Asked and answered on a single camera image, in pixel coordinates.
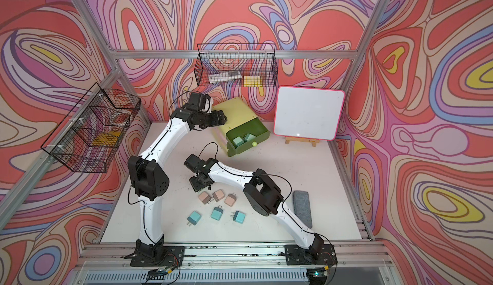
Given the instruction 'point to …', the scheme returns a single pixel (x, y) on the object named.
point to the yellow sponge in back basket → (252, 81)
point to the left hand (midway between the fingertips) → (222, 119)
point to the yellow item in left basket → (108, 138)
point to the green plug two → (237, 140)
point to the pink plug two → (218, 195)
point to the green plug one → (249, 137)
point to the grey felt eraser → (302, 207)
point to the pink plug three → (230, 199)
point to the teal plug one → (194, 218)
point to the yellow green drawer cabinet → (237, 113)
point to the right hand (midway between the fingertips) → (201, 188)
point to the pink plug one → (204, 197)
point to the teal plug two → (217, 212)
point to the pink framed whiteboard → (308, 114)
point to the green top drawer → (245, 135)
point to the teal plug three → (239, 217)
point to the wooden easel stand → (314, 142)
